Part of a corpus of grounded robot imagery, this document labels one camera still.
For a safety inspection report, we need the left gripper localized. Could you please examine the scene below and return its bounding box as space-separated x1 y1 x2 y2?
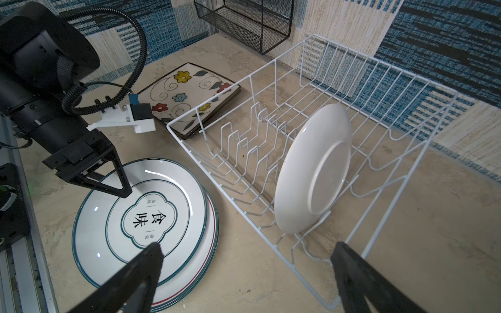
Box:
43 130 132 198

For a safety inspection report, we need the white wire dish rack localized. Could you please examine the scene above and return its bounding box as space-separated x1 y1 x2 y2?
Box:
178 35 459 310

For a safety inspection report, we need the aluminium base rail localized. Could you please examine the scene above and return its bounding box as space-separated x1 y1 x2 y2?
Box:
1 117 58 312

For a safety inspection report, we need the black wire shelf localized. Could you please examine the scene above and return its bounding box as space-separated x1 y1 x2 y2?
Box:
194 0 295 55

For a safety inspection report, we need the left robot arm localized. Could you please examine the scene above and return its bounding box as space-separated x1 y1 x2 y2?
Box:
1 2 132 198

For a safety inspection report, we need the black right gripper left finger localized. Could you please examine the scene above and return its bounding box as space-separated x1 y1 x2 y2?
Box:
70 243 164 312

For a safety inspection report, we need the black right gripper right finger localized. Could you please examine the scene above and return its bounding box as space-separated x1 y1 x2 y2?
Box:
330 242 424 312

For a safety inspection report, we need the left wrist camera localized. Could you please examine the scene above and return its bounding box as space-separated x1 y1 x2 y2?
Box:
87 93 156 134

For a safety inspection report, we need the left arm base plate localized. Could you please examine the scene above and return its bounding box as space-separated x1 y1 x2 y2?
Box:
0 163 30 251

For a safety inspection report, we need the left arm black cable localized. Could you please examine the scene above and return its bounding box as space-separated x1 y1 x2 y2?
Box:
58 7 149 116

